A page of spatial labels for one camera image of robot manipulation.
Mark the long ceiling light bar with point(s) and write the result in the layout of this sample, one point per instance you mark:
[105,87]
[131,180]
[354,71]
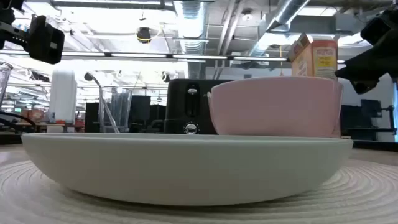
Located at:
[140,55]

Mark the clear plastic container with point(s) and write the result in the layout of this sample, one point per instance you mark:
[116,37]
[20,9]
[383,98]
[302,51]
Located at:
[4,77]

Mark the curved dark-headed lamp pole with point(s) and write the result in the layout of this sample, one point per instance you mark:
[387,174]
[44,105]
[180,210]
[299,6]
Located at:
[88,76]

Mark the silver slanted ventilation duct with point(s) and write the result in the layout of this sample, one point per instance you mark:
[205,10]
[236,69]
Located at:
[280,18]

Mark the silver round ventilation duct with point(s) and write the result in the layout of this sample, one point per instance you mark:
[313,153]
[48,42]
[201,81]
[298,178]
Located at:
[190,25]

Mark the black toaster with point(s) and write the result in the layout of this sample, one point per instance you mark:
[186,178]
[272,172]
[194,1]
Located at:
[177,105]

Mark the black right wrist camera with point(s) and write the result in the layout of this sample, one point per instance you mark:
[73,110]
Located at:
[377,28]

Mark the pale round bowl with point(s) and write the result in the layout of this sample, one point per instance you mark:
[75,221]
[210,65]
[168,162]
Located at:
[273,105]

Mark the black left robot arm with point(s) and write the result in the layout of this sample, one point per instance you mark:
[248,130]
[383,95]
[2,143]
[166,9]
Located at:
[7,18]

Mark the orange cereal box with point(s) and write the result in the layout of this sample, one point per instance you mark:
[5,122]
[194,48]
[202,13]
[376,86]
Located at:
[323,59]

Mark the black monitor on arm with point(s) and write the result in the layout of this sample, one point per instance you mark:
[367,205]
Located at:
[371,108]

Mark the round woven beige placemat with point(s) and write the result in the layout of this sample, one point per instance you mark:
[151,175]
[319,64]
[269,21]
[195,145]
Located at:
[46,202]

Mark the clear drinking glass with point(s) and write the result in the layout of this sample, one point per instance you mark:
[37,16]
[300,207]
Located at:
[122,105]

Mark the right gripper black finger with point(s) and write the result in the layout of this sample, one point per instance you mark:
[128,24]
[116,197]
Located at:
[363,85]
[367,67]

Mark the pale grey round plate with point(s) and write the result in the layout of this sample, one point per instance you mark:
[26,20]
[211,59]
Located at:
[186,171]

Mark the dark flat monitor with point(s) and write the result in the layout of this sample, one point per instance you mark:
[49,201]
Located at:
[140,107]

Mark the white round column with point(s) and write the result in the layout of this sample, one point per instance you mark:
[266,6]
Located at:
[63,96]

